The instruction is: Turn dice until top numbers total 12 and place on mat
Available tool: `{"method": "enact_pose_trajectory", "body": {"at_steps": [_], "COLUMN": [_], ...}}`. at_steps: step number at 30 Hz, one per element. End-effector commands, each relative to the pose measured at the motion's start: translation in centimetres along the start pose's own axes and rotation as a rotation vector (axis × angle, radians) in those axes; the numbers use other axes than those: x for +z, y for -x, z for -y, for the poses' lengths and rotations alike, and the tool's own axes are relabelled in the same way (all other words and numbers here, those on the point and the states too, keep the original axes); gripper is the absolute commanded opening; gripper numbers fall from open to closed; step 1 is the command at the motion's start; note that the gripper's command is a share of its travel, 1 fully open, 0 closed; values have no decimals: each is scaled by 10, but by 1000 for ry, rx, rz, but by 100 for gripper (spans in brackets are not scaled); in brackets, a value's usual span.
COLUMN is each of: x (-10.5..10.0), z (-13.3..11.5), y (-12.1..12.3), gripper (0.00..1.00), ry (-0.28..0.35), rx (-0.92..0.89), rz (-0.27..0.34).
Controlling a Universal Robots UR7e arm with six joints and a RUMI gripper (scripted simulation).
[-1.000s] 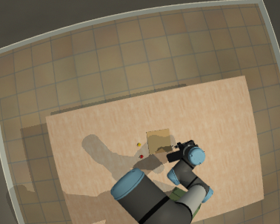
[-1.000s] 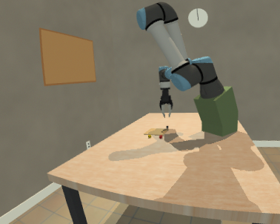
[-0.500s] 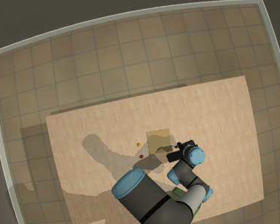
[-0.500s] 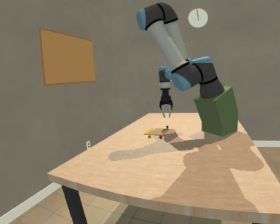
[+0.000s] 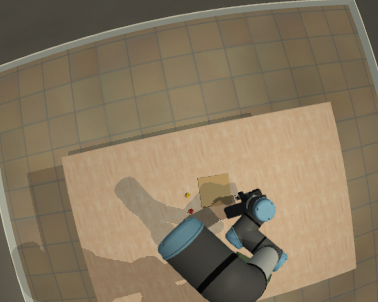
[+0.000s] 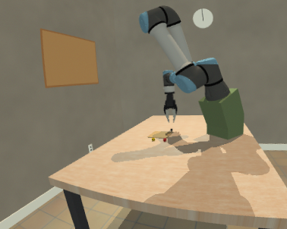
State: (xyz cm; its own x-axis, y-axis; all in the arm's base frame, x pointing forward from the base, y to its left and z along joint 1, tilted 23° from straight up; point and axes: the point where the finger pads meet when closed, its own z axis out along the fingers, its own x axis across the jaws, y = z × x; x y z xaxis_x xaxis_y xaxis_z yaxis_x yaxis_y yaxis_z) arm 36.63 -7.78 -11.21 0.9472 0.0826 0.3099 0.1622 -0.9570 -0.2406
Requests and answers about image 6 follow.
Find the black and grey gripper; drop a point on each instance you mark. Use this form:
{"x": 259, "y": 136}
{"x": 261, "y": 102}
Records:
{"x": 174, "y": 111}

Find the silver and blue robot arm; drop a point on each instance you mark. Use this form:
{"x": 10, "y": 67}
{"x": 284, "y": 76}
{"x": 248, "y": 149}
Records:
{"x": 187, "y": 76}

